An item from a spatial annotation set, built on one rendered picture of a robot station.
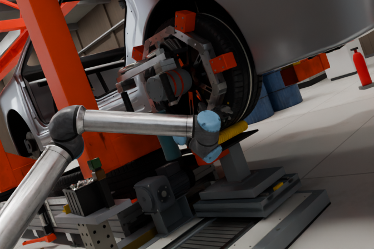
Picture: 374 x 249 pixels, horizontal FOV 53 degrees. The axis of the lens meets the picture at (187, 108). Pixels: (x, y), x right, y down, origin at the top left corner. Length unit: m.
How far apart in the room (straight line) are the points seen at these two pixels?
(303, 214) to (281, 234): 0.19
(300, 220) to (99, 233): 0.90
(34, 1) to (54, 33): 0.19
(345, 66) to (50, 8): 6.74
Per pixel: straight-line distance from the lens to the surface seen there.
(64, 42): 2.18
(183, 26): 1.81
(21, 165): 3.99
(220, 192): 2.05
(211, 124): 1.39
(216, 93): 1.75
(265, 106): 5.97
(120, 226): 2.28
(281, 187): 2.00
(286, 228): 1.76
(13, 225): 1.43
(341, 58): 8.19
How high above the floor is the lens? 0.77
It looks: 2 degrees down
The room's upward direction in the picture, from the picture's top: 20 degrees counter-clockwise
